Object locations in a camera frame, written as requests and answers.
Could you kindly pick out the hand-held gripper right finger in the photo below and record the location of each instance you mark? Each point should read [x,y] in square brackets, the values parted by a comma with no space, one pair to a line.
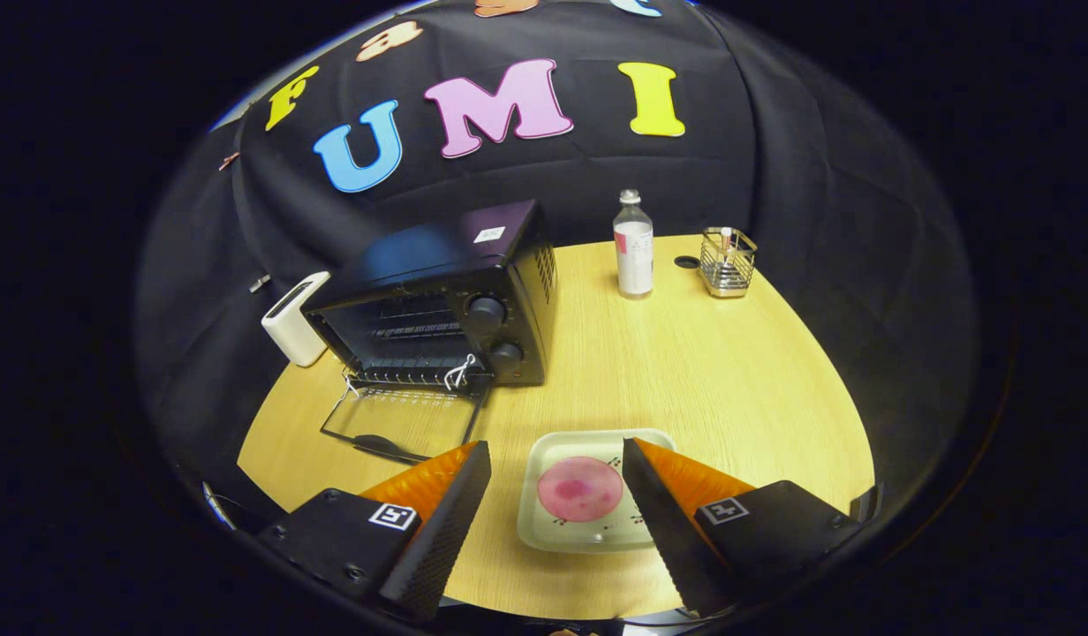
[663,530]

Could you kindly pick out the round pink food slice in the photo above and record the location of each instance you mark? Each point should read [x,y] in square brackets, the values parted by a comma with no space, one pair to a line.
[579,488]

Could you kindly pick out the black toaster oven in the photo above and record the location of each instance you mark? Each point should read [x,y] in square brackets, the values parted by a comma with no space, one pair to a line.
[420,256]

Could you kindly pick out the clear bottle with white label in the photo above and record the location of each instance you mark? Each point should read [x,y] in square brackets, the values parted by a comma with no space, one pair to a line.
[634,256]

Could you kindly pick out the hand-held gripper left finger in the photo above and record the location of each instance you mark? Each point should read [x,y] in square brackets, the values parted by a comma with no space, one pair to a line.
[447,530]

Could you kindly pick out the silver clip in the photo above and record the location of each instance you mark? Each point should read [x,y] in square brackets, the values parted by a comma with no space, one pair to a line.
[260,283]

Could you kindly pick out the red clip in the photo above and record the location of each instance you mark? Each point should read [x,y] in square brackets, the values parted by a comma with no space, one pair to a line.
[229,161]

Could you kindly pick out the white toaster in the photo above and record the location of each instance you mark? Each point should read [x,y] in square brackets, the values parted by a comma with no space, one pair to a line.
[292,327]

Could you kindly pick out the square cream plate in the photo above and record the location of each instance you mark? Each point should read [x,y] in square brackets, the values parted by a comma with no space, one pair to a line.
[544,526]

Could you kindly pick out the small black round disc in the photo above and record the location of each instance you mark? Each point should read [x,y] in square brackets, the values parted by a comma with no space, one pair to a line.
[686,261]

